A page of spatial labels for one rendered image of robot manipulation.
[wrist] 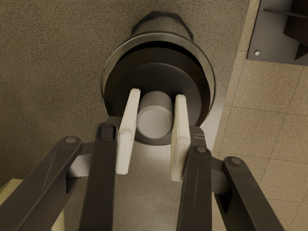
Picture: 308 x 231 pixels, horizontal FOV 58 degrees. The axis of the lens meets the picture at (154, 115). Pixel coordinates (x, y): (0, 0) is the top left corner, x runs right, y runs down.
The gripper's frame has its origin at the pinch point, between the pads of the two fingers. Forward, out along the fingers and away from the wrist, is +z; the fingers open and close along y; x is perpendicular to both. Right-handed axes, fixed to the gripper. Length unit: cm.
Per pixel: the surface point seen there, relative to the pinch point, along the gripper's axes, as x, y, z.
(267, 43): -13, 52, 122
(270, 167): -86, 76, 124
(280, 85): -34, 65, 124
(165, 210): -36.9, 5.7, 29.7
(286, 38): -9, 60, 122
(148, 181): -29.4, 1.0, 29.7
